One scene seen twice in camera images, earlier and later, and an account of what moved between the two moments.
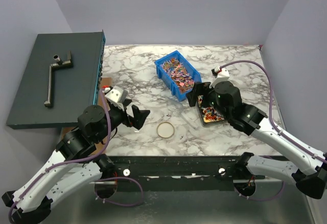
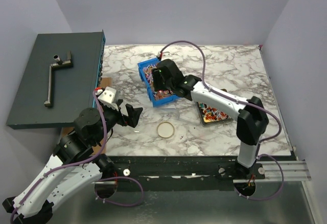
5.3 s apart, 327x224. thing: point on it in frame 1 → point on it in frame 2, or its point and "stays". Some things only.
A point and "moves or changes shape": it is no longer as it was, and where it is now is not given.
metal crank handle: (58, 63) stays
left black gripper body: (118, 116) stays
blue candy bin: (178, 73) moves or changes shape
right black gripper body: (202, 91) → (158, 80)
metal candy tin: (208, 116) stays
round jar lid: (165, 129) stays
